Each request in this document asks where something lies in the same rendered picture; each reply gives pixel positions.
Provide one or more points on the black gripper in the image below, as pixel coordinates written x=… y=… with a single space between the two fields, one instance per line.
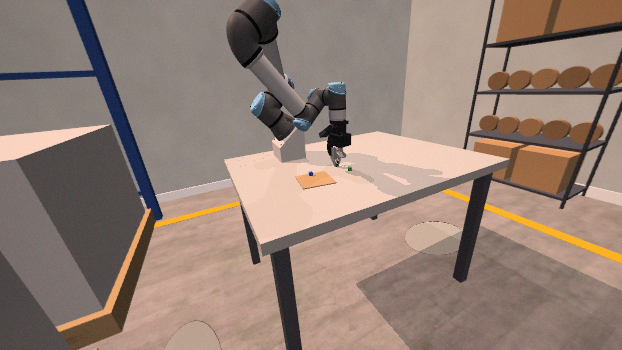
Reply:
x=339 y=138

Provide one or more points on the orange flat mat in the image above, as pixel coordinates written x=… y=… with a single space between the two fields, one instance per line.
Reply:
x=318 y=179

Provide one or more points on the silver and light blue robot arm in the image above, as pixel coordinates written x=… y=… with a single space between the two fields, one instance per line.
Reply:
x=251 y=32

